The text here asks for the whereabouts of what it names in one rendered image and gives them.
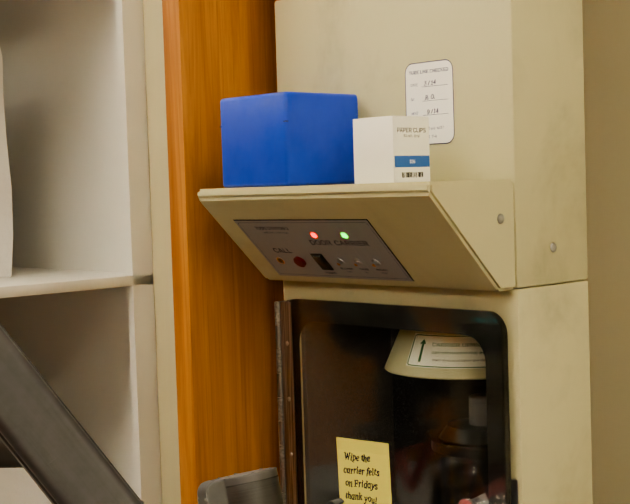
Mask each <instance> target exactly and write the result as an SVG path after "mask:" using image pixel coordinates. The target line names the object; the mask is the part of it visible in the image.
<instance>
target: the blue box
mask: <svg viewBox="0 0 630 504"><path fill-rule="evenodd" d="M220 109H221V126H220V127H221V138H222V166H223V186H224V187H225V188H247V187H278V186H308V185H339V184H355V178H354V145H353V119H358V100H357V95H355V94H337V93H311V92H277V93H268V94H259V95H251V96H242V97H233V98H225V99H222V100H221V101H220Z"/></svg>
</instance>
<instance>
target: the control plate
mask: <svg viewBox="0 0 630 504"><path fill-rule="evenodd" d="M234 222H235V223H236V224H237V225H238V226H239V228H240V229H241V230H242V231H243V232H244V233H245V235H246V236H247V237H248V238H249V239H250V241H251V242H252V243H253V244H254V245H255V246H256V248H257V249H258V250H259V251H260V252H261V254H262V255H263V256H264V257H265V258H266V259H267V261H268V262H269V263H270V264H271V265H272V267H273V268H274V269H275V270H276V271H277V273H278V274H279V275H285V276H307V277H329V278H351V279H373V280H395V281H414V280H413V279H412V277H411V276H410V275H409V273H408V272H407V271H406V269H405V268H404V267H403V265H402V264H401V263H400V262H399V260H398V259H397V258H396V256H395V255H394V254H393V252H392V251H391V250H390V248H389V247H388V246H387V244H386V243H385V242H384V241H383V239H382V238H381V237H380V235H379V234H378V233H377V231H376V230H375V229H374V227H373V226H372V225H371V223H370V222H369V221H368V220H367V219H269V220H234ZM310 231H313V232H315V233H317V234H318V236H319V238H318V239H315V238H313V237H312V236H311V235H310V234H309V232H310ZM341 231H343V232H345V233H347V234H348V235H349V239H344V238H343V237H341V236H340V232H341ZM310 254H322V255H323V257H324V258H325V259H326V260H327V262H328V263H329V264H330V265H331V267H332V268H333V269H334V270H322V268H321V267H320V266H319V265H318V263H317V262H316V261H315V260H314V259H313V257H312V256H311V255H310ZM296 256H298V257H300V258H302V259H304V260H305V262H306V266H305V267H300V266H298V265H296V264H295V263H294V260H293V259H294V257H296ZM277 257H280V258H282V259H283V260H284V261H285V264H281V263H279V262H278V261H277V260H276V258H277ZM337 258H340V259H342V260H343V261H344V262H345V263H344V264H343V265H342V264H341V265H340V266H338V265H337V260H336V259H337ZM355 258H356V259H359V260H360V261H361V262H362V264H361V265H358V266H355V265H354V263H355V262H354V261H353V260H354V259H355ZM372 259H376V260H378V261H379V263H380V265H379V266H377V265H376V267H373V266H372V261H371V260H372Z"/></svg>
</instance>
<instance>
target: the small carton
mask: <svg viewBox="0 0 630 504"><path fill-rule="evenodd" d="M353 145H354V178H355V184H370V183H400V182H430V150H429V117H424V116H383V117H371V118H360V119H353Z"/></svg>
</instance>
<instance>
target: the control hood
mask: <svg viewBox="0 0 630 504"><path fill-rule="evenodd" d="M198 198H199V201H200V202H201V203H202V204H203V206H204V207H205V208H206V209H207V210H208V211H209V213H210V214H211V215H212V216H213V217H214V218H215V220H216V221H217V222H218V223H219V224H220V225H221V227H222V228H223V229H224V230H225V231H226V233H227V234H228V235H229V236H230V237H231V238H232V240H233V241H234V242H235V243H236V244H237V245H238V247H239V248H240V249H241V250H242V251H243V252H244V254H245V255H246V256H247V257H248V258H249V259H250V261H251V262H252V263H253V264H254V265H255V266H256V268H257V269H258V270H259V271H260V272H261V273H262V275H263V276H264V277H265V278H268V279H269V280H282V281H302V282H322V283H342V284H362V285H382V286H402V287H422V288H442V289H462V290H482V291H506V290H513V287H515V244H514V201H513V182H510V179H496V180H463V181H431V182H400V183H370V184H339V185H308V186H278V187H247V188H216V189H200V192H198ZM269 219H367V220H368V221H369V222H370V223H371V225H372V226H373V227H374V229H375V230H376V231H377V233H378V234H379V235H380V237H381V238H382V239H383V241H384V242H385V243H386V244H387V246H388V247H389V248H390V250H391V251H392V252H393V254H394V255H395V256H396V258H397V259H398V260H399V262H400V263H401V264H402V265H403V267H404V268H405V269H406V271H407V272H408V273H409V275H410V276H411V277H412V279H413V280H414V281H395V280H373V279H351V278H329V277H307V276H285V275H279V274H278V273H277V271H276V270H275V269H274V268H273V267H272V265H271V264H270V263H269V262H268V261H267V259H266V258H265V257H264V256H263V255H262V254H261V252H260V251H259V250H258V249H257V248H256V246H255V245H254V244H253V243H252V242H251V241H250V239H249V238H248V237H247V236H246V235H245V233H244V232H243V231H242V230H241V229H240V228H239V226H238V225H237V224H236V223H235V222H234V220H269Z"/></svg>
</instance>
